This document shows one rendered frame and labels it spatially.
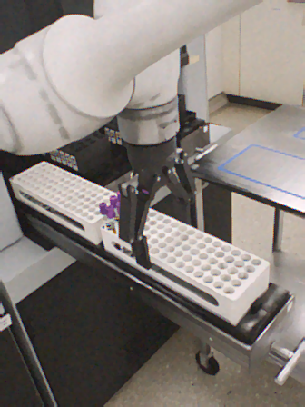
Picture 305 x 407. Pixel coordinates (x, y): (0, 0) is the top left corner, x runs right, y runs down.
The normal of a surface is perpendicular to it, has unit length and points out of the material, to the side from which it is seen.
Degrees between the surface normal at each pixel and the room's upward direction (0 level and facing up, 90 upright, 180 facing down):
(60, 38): 36
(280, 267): 0
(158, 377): 0
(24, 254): 0
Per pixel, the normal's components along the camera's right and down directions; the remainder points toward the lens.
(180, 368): -0.11, -0.82
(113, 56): -0.33, 0.62
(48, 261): 0.73, 0.32
